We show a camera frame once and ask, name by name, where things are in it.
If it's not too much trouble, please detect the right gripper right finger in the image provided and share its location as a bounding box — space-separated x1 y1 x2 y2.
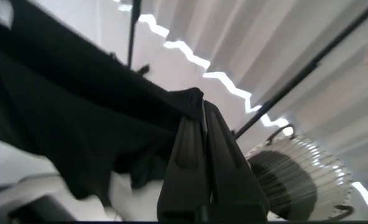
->
202 100 270 221

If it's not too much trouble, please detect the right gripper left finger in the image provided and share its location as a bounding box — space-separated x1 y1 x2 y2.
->
157 116 212 221

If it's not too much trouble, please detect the black garment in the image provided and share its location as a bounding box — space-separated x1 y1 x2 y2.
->
0 0 205 208

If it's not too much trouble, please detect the white laundry basket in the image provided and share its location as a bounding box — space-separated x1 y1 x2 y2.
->
244 123 356 222

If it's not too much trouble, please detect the black clothes rack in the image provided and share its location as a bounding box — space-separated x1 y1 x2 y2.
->
127 0 368 140

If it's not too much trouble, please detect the white curtain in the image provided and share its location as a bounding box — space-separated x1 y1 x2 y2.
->
140 0 368 190

